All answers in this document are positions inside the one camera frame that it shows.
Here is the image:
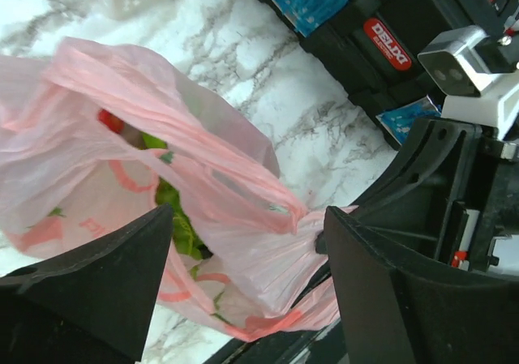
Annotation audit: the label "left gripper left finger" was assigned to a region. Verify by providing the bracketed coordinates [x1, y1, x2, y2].
[1, 205, 173, 363]

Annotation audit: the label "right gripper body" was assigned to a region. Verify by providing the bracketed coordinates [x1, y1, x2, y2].
[354, 117, 518, 271]

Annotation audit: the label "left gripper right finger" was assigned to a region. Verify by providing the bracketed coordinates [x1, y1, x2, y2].
[324, 207, 518, 363]

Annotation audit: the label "pink plastic bag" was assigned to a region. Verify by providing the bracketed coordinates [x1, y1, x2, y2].
[1, 38, 339, 341]

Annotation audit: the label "green fake grapes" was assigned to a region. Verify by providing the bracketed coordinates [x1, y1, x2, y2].
[141, 132, 204, 260]

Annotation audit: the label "red fake apple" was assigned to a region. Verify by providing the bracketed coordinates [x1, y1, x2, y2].
[97, 109, 125, 135]

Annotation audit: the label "black plastic toolbox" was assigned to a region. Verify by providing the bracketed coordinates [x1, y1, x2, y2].
[259, 0, 518, 148]

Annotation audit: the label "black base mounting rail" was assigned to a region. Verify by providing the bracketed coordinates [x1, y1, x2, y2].
[205, 320, 348, 364]

